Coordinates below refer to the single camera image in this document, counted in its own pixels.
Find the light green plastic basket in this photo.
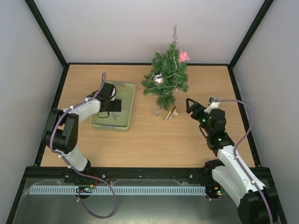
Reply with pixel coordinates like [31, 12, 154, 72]
[90, 81, 135, 132]

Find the small green christmas tree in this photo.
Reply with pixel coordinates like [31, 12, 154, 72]
[141, 43, 189, 111]

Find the silver bauble ornament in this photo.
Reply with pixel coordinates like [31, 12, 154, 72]
[153, 73, 164, 85]

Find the fairy light string wire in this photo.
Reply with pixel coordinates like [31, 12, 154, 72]
[143, 50, 187, 96]

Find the pink felt bow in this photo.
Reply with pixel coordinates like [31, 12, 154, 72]
[178, 49, 190, 63]

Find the silver star ornament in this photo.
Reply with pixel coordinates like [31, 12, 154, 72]
[172, 24, 178, 45]

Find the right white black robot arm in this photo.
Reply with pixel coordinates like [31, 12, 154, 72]
[186, 97, 278, 224]

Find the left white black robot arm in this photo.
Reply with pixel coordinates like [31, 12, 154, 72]
[42, 82, 121, 172]

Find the clear light battery box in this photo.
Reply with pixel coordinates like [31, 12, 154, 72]
[155, 107, 162, 116]

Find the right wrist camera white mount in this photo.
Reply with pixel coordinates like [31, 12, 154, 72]
[204, 97, 220, 113]

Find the light blue slotted cable duct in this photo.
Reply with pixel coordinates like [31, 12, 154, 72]
[29, 185, 206, 196]

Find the black enclosure frame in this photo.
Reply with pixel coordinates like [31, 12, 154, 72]
[0, 0, 299, 224]

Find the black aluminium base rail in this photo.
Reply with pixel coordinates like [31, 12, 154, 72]
[22, 166, 217, 186]

